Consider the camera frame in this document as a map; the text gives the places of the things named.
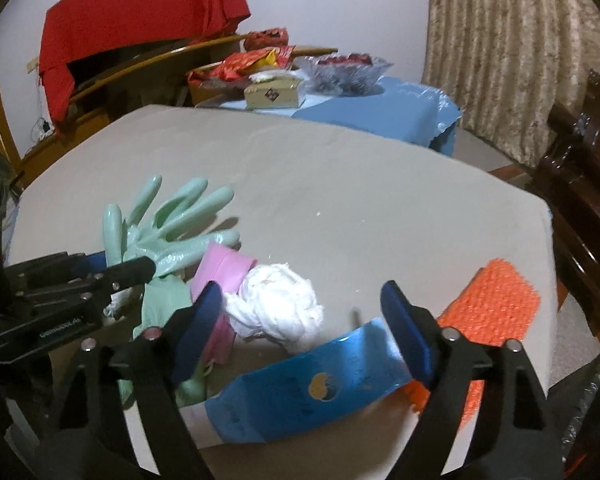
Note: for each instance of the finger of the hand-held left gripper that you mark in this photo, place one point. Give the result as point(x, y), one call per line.
point(130, 272)
point(92, 262)

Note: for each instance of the red gold snack packet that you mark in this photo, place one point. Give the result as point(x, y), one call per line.
point(235, 65)

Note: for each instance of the beige patterned curtain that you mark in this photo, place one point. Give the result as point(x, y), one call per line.
point(505, 60)

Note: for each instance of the red apple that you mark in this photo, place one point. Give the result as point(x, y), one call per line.
point(330, 61)
point(360, 60)

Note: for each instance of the white plastic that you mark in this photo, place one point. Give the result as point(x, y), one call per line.
point(117, 305)

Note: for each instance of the white tissue wad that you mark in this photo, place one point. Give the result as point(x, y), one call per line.
point(275, 300)

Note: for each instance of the small orange foam net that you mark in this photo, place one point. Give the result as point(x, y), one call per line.
point(490, 305)

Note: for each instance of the blue wrapper strip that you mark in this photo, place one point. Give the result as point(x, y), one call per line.
point(280, 395)

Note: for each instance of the gold box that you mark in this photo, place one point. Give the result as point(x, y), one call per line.
point(275, 95)

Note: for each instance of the light wooden cabinet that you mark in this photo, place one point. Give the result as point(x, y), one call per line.
point(80, 125)

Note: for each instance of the yellow snack packet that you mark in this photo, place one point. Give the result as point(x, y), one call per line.
point(272, 59)

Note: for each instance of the red bag on cabinet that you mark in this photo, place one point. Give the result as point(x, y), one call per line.
point(266, 39)

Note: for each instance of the black television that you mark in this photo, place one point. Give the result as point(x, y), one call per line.
point(110, 62)

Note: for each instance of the curved wooden chair back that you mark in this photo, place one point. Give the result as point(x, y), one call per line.
point(0, 125)

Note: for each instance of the blue tablecloth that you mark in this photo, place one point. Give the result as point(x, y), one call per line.
point(370, 110)

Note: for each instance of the pink plastic bag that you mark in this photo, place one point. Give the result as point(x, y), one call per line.
point(220, 270)

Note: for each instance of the grey tablecloth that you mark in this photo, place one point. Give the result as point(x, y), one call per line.
point(330, 200)

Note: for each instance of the dark wooden armchair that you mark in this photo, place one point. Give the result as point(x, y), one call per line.
point(585, 200)

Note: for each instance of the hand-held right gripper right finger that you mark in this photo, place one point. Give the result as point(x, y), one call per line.
point(410, 330)

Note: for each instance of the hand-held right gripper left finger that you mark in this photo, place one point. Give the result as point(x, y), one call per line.
point(200, 325)

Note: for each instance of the glass fruit bowl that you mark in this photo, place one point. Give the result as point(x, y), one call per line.
point(340, 80)

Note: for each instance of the red cloth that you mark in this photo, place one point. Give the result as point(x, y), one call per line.
point(130, 10)

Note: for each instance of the green rubber glove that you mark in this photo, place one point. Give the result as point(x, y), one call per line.
point(170, 240)

